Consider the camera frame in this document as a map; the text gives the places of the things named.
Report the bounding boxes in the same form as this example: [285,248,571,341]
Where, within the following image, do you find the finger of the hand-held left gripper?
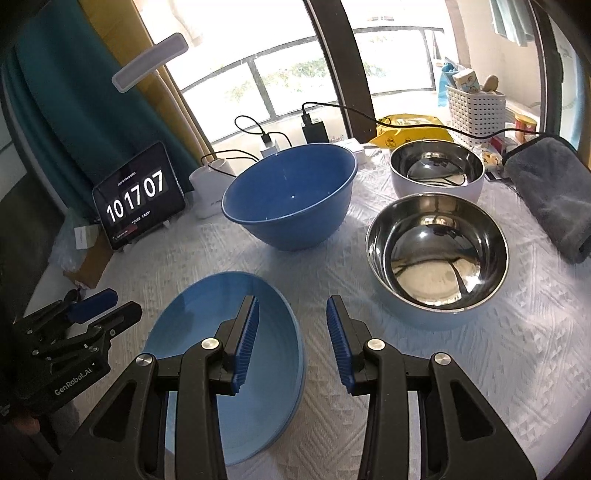
[14,288,118,340]
[32,301,143,365]

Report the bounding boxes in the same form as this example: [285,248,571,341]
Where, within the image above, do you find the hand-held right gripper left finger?
[48,294,258,480]

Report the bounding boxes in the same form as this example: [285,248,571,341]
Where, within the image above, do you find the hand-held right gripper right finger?
[326,296,539,480]

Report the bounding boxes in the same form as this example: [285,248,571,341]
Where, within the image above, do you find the steel bowl light blue outside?
[366,193,509,330]

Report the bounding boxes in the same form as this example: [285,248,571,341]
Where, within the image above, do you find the large blue bowl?
[222,143,359,252]

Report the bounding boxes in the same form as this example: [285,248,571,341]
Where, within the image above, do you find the steel bowl white outside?
[389,140,485,204]

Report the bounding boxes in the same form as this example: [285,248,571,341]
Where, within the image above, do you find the cardboard box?
[62,231,112,287]

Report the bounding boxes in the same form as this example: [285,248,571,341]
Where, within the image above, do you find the clear plastic bag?
[51,208,100,268]

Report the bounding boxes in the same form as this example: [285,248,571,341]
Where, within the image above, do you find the black tablet with clock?
[92,141,186,252]

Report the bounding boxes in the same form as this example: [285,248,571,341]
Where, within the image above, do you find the white textured tablecloth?
[23,138,591,480]

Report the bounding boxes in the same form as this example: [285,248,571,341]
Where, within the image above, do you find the teal curtain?
[0,28,199,222]

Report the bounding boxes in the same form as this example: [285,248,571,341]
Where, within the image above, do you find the white power strip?
[344,140,371,164]

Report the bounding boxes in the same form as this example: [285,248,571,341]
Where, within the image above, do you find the yellow curtain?
[88,0,213,162]

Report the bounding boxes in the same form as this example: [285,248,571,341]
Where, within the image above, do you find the black charger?
[301,117,329,144]

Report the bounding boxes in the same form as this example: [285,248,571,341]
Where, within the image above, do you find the yellow wipes pack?
[373,114,455,149]

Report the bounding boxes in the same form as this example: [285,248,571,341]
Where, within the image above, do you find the white desk lamp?
[112,33,238,220]

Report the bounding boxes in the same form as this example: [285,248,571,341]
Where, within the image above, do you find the black balcony railing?
[178,25,439,144]

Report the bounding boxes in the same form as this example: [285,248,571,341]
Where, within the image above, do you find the grey towel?
[502,134,591,265]

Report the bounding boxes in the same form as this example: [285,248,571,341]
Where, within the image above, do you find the white perforated basket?
[445,85,506,139]

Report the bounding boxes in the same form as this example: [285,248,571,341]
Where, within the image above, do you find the small printed carton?
[452,69,478,93]

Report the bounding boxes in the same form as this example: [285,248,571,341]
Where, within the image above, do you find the hanging light blue cloth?
[489,0,539,47]

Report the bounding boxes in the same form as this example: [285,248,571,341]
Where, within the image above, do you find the thin black lamp cable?
[201,150,259,176]

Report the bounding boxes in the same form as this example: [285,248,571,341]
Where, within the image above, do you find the black looped cable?
[235,115,274,145]

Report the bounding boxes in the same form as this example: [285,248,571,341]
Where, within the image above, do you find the long black cable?
[301,102,580,155]

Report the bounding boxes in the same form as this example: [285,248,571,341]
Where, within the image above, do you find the black door frame post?
[302,0,377,139]

